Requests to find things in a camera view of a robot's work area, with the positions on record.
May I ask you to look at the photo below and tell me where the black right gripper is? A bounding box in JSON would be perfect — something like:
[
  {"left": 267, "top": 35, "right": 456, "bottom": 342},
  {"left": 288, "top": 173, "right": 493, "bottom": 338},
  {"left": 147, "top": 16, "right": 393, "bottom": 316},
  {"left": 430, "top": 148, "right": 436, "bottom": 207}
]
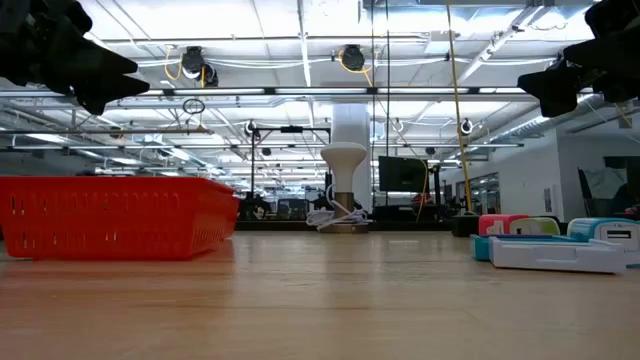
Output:
[{"left": 517, "top": 0, "right": 640, "bottom": 118}]

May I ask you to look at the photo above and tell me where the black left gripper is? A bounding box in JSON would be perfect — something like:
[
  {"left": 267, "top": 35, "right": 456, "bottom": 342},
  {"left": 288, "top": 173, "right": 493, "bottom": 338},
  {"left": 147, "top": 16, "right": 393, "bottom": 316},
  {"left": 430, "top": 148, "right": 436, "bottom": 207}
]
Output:
[{"left": 0, "top": 0, "right": 151, "bottom": 117}]

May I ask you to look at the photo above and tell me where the large red plastic basket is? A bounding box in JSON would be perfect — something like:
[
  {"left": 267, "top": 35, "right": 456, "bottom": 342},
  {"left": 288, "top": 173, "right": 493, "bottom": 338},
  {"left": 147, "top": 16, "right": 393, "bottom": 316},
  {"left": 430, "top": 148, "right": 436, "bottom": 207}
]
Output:
[{"left": 0, "top": 174, "right": 241, "bottom": 262}]

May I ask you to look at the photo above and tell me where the small green plastic box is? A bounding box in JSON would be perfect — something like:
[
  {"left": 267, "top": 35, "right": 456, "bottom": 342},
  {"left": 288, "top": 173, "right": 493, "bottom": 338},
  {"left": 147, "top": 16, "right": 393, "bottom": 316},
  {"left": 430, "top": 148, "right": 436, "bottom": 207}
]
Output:
[{"left": 508, "top": 216, "right": 562, "bottom": 237}]

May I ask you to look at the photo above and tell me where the small light blue box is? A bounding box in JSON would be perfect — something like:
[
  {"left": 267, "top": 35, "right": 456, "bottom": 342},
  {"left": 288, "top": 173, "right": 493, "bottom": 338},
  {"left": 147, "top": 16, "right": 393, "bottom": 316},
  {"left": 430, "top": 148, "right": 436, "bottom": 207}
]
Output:
[{"left": 566, "top": 217, "right": 640, "bottom": 267}]

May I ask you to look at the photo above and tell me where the white box with label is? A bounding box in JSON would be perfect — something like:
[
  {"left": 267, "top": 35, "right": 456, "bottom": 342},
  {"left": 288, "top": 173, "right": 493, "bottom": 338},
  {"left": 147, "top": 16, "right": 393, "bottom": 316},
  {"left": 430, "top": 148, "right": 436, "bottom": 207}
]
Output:
[{"left": 488, "top": 235, "right": 627, "bottom": 275}]

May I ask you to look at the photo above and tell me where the teal box with label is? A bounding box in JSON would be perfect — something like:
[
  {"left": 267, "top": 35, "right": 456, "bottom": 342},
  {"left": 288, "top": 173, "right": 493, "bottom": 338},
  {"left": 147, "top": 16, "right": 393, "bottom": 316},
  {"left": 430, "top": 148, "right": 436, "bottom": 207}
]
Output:
[{"left": 469, "top": 233, "right": 592, "bottom": 262}]

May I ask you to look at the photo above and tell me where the black background monitor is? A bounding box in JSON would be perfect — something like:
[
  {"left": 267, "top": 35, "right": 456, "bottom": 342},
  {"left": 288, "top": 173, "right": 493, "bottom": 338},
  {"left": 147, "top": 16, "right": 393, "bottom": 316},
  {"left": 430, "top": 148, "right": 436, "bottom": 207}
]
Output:
[{"left": 377, "top": 155, "right": 431, "bottom": 194}]

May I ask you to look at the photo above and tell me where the white mushroom table lamp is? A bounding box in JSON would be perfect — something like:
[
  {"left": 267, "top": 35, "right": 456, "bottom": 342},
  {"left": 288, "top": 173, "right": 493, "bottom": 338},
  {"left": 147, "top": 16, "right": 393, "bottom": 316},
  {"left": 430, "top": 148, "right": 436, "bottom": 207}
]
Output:
[{"left": 319, "top": 141, "right": 371, "bottom": 235}]

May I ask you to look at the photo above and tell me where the yellow hanging cable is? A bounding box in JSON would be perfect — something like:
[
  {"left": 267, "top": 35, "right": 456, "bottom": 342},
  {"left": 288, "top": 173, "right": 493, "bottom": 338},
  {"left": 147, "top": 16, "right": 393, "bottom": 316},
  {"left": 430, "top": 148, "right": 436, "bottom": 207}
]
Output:
[{"left": 444, "top": 0, "right": 474, "bottom": 214}]

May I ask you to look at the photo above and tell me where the black background rig frame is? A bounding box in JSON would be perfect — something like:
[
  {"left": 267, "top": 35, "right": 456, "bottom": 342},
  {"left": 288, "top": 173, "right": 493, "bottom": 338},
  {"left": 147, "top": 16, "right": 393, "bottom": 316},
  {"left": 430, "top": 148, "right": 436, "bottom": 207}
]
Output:
[{"left": 248, "top": 125, "right": 333, "bottom": 222}]

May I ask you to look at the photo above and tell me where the black hanging cable with loop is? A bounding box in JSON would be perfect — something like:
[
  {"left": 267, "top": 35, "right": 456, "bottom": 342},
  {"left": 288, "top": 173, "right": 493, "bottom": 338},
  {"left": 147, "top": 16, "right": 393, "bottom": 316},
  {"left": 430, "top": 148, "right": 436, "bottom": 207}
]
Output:
[{"left": 383, "top": 0, "right": 392, "bottom": 209}]

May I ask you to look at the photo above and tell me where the thin black cable with plug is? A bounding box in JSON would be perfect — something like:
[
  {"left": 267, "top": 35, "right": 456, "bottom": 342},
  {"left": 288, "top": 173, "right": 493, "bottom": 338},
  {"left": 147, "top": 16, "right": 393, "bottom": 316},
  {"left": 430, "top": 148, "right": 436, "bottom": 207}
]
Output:
[{"left": 369, "top": 0, "right": 377, "bottom": 209}]

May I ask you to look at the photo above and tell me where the white coiled lamp cable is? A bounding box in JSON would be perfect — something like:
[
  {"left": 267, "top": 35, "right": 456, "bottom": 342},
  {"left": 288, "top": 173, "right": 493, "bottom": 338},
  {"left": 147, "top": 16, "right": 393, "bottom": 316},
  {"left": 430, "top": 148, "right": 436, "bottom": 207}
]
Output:
[{"left": 305, "top": 183, "right": 369, "bottom": 232}]

